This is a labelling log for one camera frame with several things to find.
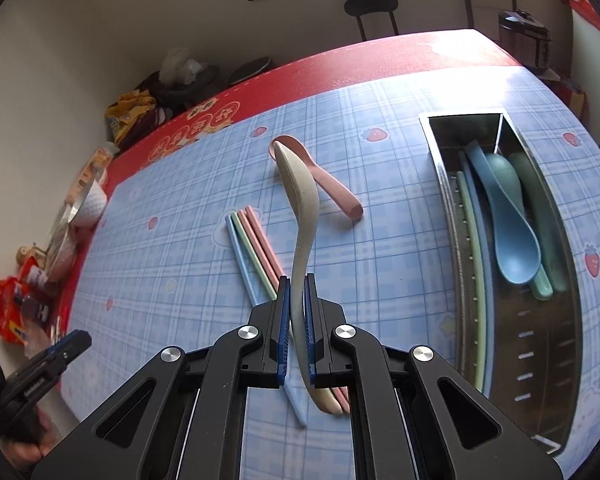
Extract black round bin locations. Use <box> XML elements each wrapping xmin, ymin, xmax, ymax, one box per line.
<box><xmin>227</xmin><ymin>56</ymin><xmax>276</xmax><ymax>86</ymax></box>

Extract pink plastic spoon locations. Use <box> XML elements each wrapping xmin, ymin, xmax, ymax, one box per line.
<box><xmin>268</xmin><ymin>135</ymin><xmax>365</xmax><ymax>220</ymax></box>

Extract yellow printed bag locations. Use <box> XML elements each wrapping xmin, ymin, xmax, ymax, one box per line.
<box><xmin>105</xmin><ymin>89</ymin><xmax>158</xmax><ymax>148</ymax></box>

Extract dark bin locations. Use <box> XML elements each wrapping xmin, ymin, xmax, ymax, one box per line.
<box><xmin>147</xmin><ymin>65</ymin><xmax>221</xmax><ymax>111</ymax></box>

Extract teal plastic spoon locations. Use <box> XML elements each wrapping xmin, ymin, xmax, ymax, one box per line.
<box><xmin>485</xmin><ymin>153</ymin><xmax>554</xmax><ymax>302</ymax></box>

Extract red cardboard box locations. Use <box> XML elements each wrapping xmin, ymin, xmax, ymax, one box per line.
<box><xmin>555</xmin><ymin>72</ymin><xmax>588</xmax><ymax>116</ymax></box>

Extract white plastic bag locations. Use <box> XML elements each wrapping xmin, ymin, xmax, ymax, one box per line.
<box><xmin>159</xmin><ymin>47</ymin><xmax>206</xmax><ymax>83</ymax></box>

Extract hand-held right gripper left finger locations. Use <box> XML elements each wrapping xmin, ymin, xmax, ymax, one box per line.
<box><xmin>30</xmin><ymin>275</ymin><xmax>291</xmax><ymax>480</ymax></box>

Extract beige plastic spoon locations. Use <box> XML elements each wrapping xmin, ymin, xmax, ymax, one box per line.
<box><xmin>272</xmin><ymin>141</ymin><xmax>345</xmax><ymax>415</ymax></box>

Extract black round stool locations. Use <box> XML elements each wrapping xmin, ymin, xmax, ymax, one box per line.
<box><xmin>344</xmin><ymin>0</ymin><xmax>400</xmax><ymax>41</ymax></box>

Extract white paper noodle cup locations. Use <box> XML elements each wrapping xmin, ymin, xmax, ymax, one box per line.
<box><xmin>69</xmin><ymin>175</ymin><xmax>108</xmax><ymax>227</ymax></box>

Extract white refrigerator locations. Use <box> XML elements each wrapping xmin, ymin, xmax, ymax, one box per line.
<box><xmin>570</xmin><ymin>5</ymin><xmax>600</xmax><ymax>151</ymax></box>

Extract person's left hand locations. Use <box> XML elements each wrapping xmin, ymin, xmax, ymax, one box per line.
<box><xmin>0</xmin><ymin>409</ymin><xmax>57</xmax><ymax>471</ymax></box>

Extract black metal rack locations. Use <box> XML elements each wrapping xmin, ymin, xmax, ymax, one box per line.
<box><xmin>457</xmin><ymin>0</ymin><xmax>518</xmax><ymax>31</ymax></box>

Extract pastel chopsticks bundle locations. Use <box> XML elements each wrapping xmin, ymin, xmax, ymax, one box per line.
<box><xmin>238</xmin><ymin>208</ymin><xmax>345</xmax><ymax>415</ymax></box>

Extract stainless steel utensil tray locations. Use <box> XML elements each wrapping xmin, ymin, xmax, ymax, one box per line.
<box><xmin>418</xmin><ymin>110</ymin><xmax>583</xmax><ymax>458</ymax></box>

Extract biscuit packet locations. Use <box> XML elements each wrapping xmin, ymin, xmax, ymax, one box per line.
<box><xmin>69</xmin><ymin>146</ymin><xmax>115</xmax><ymax>206</ymax></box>

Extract red snack packet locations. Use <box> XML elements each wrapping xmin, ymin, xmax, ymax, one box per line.
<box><xmin>0</xmin><ymin>257</ymin><xmax>51</xmax><ymax>346</ymax></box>

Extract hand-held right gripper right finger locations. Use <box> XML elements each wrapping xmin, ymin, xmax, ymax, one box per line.
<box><xmin>304</xmin><ymin>273</ymin><xmax>563</xmax><ymax>480</ymax></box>

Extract blue plastic spoon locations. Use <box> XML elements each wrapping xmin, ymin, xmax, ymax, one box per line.
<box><xmin>464</xmin><ymin>140</ymin><xmax>543</xmax><ymax>285</ymax></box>

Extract black pressure cooker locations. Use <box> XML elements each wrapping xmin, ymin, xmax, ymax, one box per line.
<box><xmin>497</xmin><ymin>7</ymin><xmax>552</xmax><ymax>71</ymax></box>

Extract clear plastic bowl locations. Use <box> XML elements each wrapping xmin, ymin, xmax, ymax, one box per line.
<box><xmin>44</xmin><ymin>205</ymin><xmax>81</xmax><ymax>281</ymax></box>

